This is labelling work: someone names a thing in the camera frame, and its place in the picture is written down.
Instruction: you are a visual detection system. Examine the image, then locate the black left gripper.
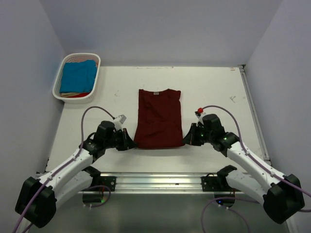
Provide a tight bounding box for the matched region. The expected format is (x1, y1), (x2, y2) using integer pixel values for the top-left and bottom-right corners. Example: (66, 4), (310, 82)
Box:
(104, 127), (137, 150)

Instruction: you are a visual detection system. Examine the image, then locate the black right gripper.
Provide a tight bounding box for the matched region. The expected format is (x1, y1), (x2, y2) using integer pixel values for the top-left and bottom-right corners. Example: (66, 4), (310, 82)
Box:
(182, 123), (214, 146)

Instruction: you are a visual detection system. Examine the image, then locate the dark red t shirt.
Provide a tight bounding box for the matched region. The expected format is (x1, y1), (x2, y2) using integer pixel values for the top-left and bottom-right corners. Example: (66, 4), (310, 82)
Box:
(134, 89), (184, 150)

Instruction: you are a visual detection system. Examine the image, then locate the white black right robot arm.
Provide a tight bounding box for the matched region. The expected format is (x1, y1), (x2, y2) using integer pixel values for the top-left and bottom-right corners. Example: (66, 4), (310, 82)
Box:
(183, 109), (305, 224)

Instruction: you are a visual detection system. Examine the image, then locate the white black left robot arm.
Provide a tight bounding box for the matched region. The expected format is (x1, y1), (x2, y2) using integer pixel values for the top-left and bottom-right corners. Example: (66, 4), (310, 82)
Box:
(15, 121), (137, 228)

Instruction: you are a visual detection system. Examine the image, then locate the red folded t shirt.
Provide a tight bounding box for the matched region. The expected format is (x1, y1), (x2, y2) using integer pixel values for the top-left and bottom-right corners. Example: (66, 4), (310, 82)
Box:
(72, 93), (89, 98)

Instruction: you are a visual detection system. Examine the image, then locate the white plastic laundry basket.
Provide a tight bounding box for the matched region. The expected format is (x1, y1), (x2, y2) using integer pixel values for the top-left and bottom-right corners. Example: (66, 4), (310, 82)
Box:
(52, 53), (101, 104)

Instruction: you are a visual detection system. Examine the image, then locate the beige folded t shirt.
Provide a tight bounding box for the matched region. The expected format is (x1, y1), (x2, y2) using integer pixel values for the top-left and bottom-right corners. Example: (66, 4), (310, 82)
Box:
(60, 92), (80, 98)

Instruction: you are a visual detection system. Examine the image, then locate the blue folded t shirt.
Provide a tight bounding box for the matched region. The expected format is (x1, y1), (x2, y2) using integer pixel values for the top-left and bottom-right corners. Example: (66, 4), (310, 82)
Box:
(59, 60), (97, 93)

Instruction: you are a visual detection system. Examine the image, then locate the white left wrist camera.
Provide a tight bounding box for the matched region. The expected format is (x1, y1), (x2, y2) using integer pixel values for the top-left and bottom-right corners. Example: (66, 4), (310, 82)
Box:
(113, 115), (127, 131)

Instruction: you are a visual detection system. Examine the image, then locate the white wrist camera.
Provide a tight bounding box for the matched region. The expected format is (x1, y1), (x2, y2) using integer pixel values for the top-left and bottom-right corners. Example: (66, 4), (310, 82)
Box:
(195, 108), (206, 125)
(113, 115), (127, 131)

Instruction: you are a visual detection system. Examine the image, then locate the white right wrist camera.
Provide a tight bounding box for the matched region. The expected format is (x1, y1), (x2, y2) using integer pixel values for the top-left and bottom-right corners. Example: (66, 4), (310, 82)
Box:
(195, 108), (206, 125)

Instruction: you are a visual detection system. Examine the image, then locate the aluminium table front rail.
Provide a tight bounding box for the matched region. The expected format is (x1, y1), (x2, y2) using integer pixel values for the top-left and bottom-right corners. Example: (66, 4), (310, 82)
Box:
(77, 172), (243, 194)

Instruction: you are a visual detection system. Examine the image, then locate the aluminium table rail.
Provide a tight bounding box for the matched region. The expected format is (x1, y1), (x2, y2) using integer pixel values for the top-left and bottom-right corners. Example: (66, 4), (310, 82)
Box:
(77, 172), (243, 194)
(238, 65), (271, 165)

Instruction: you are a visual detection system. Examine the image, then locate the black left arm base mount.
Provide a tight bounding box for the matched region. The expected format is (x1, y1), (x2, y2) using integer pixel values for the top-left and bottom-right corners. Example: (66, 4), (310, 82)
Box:
(91, 176), (117, 192)

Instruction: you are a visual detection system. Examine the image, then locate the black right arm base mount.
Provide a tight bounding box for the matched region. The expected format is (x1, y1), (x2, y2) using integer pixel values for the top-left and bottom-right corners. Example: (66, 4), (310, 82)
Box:
(200, 173), (233, 192)

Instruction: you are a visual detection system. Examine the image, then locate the aluminium table right rail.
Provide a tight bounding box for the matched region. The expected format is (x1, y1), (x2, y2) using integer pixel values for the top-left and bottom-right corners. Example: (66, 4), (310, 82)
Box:
(238, 65), (271, 165)

